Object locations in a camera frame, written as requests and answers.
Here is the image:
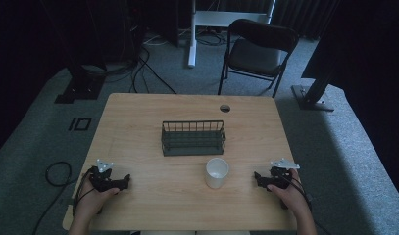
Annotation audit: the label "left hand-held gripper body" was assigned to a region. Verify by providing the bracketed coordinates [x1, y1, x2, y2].
[88, 159, 124, 193]

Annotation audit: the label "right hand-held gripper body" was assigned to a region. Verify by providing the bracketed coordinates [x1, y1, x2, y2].
[264, 158, 301, 191]

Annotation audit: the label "white cup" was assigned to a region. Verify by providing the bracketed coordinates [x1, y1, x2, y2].
[205, 157, 230, 190]

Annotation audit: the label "dark wire basket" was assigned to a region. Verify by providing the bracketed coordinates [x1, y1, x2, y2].
[161, 119, 227, 157]

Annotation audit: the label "person's right hand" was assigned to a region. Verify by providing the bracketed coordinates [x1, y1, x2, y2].
[267, 168, 309, 217]

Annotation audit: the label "person's left hand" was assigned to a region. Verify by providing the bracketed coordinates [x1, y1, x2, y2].
[75, 178, 121, 217]

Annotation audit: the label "black folding chair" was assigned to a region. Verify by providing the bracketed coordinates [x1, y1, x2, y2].
[217, 18, 300, 99]

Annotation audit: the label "dark curtain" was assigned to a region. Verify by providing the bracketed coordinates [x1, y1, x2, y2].
[273, 0, 339, 41]

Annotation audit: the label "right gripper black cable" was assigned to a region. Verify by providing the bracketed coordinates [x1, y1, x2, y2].
[280, 172, 314, 213]

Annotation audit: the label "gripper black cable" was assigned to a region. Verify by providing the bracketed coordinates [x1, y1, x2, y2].
[280, 172, 314, 213]
[72, 167, 94, 217]

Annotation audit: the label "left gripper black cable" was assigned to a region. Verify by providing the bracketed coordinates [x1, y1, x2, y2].
[72, 167, 94, 217]

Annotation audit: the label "black looped floor cable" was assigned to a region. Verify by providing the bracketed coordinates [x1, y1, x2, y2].
[31, 161, 79, 235]

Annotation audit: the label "black stand with base plate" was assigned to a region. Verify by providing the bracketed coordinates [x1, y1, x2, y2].
[53, 48, 107, 105]
[291, 38, 339, 113]

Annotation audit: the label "black floor cables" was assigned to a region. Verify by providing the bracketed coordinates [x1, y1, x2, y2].
[103, 45, 178, 96]

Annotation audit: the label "black cable bundle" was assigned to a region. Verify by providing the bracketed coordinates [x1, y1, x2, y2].
[195, 28, 228, 47]

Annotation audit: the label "white desk frame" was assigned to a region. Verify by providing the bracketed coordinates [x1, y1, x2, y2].
[187, 0, 277, 69]

